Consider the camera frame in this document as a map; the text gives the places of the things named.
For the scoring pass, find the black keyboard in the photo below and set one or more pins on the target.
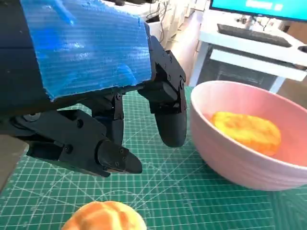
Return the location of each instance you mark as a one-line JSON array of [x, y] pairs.
[[251, 34]]

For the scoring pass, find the computer monitor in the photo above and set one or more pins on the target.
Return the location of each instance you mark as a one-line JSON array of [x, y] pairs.
[[239, 7]]

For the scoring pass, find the oblong orange toy bread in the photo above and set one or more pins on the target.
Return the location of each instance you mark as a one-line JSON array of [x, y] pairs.
[[247, 131]]

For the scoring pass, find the green cutting mat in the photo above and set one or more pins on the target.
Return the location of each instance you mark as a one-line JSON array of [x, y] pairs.
[[168, 196]]

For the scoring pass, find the white desk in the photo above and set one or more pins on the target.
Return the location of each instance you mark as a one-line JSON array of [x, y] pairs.
[[239, 50]]

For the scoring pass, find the round toy bread bun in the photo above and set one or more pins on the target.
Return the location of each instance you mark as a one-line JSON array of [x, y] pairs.
[[105, 218]]

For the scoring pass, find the pink bowl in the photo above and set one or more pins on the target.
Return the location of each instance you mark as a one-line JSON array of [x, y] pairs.
[[239, 167]]

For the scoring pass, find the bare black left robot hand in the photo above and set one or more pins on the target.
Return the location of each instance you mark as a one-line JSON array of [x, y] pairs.
[[84, 48]]

